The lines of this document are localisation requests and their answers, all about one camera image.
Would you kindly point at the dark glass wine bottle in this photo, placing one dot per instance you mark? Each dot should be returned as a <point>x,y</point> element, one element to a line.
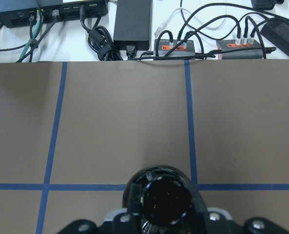
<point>165,201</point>

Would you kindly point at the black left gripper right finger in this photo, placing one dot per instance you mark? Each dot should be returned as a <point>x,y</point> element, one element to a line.
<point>197,205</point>

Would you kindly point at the orange grey usb hub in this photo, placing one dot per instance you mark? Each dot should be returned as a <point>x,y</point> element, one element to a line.
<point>184,51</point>

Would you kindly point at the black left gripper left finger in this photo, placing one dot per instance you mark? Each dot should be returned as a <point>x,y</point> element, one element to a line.
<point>134,205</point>

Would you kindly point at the black phone stand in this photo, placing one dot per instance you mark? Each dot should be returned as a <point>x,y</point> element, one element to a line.
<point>277,32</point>

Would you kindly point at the black mini computer box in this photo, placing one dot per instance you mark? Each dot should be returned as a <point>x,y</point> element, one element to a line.
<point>16,13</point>

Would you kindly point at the black power adapter brick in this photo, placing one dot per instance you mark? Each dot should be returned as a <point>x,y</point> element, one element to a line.
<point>133,24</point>

